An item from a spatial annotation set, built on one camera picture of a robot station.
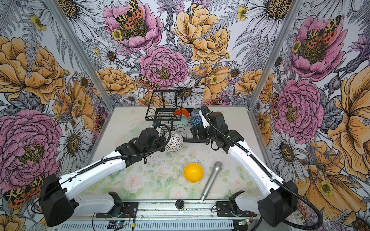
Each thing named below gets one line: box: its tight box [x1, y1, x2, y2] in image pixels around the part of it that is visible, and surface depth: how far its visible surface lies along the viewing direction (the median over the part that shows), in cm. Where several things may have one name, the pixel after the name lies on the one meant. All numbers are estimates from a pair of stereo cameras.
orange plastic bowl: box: [173, 107, 190, 119], surface depth 111 cm
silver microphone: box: [200, 161, 223, 202], surface depth 83 cm
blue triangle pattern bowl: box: [189, 115, 204, 127], surface depth 111 cm
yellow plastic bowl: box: [183, 162, 204, 183], surface depth 88 cm
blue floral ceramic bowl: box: [190, 107, 202, 118], surface depth 114 cm
